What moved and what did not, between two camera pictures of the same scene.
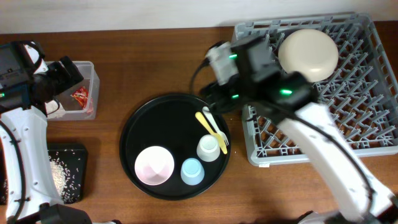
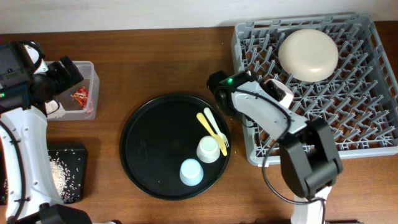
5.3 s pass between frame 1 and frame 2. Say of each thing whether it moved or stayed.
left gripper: stayed
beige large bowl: stayed
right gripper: moved
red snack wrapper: stayed
